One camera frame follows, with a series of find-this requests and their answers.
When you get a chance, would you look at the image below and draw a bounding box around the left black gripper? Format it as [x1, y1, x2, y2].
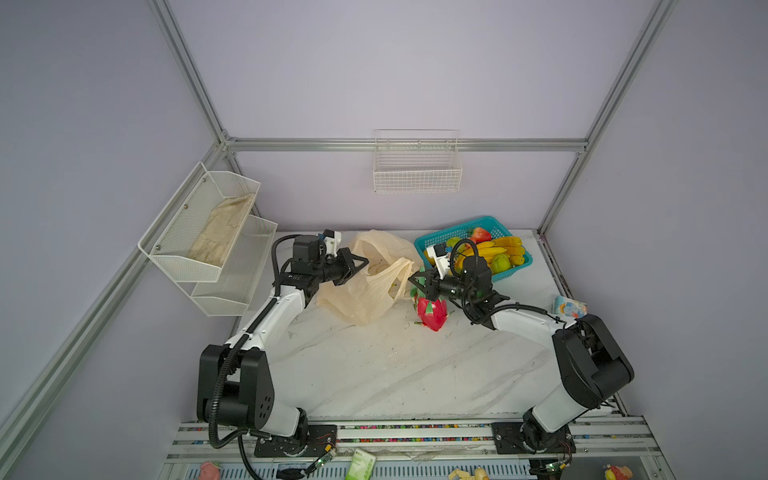
[313, 247, 368, 287]

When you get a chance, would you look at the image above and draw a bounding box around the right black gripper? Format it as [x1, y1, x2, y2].
[406, 268, 475, 305]

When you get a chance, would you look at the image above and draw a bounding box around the pink fake dragon fruit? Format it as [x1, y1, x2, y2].
[414, 297, 449, 332]

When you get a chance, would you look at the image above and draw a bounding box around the cream banana print plastic bag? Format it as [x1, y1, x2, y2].
[316, 230, 424, 326]

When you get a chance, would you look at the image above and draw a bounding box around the teal plastic fruit basket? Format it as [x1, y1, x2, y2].
[414, 216, 533, 281]

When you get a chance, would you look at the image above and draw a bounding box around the red fake strawberry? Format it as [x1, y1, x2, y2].
[469, 227, 493, 245]

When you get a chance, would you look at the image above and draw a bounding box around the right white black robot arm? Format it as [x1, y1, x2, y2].
[409, 260, 635, 453]

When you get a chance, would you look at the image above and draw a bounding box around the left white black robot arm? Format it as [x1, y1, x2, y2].
[196, 230, 369, 479]

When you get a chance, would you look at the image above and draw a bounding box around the green fake pear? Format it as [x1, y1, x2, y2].
[490, 254, 513, 275]

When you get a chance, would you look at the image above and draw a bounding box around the yellow fake banana bunch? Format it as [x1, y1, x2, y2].
[454, 236, 529, 271]

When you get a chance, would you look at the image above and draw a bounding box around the lower white mesh shelf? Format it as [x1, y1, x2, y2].
[191, 215, 278, 317]

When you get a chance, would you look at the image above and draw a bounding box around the white mesh shelf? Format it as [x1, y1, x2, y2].
[191, 215, 278, 317]
[138, 163, 260, 283]

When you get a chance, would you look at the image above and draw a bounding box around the colourful tissue pack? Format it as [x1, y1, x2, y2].
[551, 295, 588, 319]

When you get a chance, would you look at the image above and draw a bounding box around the beige cloth in shelf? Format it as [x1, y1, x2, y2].
[188, 194, 255, 267]

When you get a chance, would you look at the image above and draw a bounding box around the upper white mesh shelf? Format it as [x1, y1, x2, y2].
[138, 163, 260, 283]

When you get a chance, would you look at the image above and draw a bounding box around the green white packet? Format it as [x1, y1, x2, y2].
[345, 449, 376, 480]

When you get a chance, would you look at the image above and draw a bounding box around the red yellow toy figure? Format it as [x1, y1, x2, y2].
[604, 465, 634, 480]

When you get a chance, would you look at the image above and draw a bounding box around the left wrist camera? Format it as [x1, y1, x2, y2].
[322, 229, 342, 257]

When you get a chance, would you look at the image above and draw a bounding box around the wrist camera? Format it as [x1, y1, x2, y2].
[426, 242, 451, 279]
[322, 229, 342, 257]

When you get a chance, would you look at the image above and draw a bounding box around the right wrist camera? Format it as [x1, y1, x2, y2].
[426, 242, 451, 279]

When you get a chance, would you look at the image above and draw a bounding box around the white wire wall basket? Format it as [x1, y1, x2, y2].
[373, 129, 463, 194]

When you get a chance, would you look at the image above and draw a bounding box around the aluminium frame back bar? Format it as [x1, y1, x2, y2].
[227, 138, 589, 152]

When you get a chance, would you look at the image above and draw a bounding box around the beige toy below rail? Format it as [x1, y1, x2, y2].
[448, 468, 489, 480]

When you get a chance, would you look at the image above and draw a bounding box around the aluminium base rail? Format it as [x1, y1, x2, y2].
[157, 415, 677, 480]

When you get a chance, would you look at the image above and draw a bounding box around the pink toy below rail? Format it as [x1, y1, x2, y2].
[197, 461, 221, 480]

